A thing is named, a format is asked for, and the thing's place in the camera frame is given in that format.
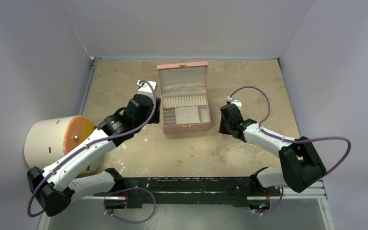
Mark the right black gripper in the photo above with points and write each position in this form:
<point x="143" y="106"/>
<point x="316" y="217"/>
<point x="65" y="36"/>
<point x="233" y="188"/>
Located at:
<point x="223" y="120"/>

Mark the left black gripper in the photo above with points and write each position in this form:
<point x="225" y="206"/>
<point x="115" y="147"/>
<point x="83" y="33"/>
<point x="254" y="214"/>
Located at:
<point x="155" y="118"/>

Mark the pink jewelry box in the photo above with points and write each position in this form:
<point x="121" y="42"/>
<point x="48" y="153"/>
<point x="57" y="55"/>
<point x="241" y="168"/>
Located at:
<point x="184" y="91"/>

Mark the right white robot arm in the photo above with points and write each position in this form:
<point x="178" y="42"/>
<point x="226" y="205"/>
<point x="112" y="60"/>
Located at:
<point x="300" y="163"/>

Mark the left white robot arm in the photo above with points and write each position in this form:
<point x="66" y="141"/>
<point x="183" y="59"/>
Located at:
<point x="57" y="185"/>

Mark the white cylinder orange lid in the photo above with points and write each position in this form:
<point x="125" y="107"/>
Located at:
<point x="51" y="139"/>

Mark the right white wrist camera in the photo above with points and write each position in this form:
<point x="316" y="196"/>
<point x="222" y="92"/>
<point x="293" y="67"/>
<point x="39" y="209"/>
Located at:
<point x="235" y="102"/>

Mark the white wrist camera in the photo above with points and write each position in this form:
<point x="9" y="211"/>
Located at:
<point x="146" y="89"/>
<point x="235" y="102"/>

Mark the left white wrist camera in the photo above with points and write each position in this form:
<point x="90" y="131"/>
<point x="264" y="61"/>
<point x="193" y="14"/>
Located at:
<point x="146" y="89"/>

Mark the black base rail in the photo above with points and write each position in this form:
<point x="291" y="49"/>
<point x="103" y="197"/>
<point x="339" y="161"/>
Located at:
<point x="234" y="191"/>

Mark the aluminium rail frame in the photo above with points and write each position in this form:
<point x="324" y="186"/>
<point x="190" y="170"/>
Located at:
<point x="315" y="191"/>

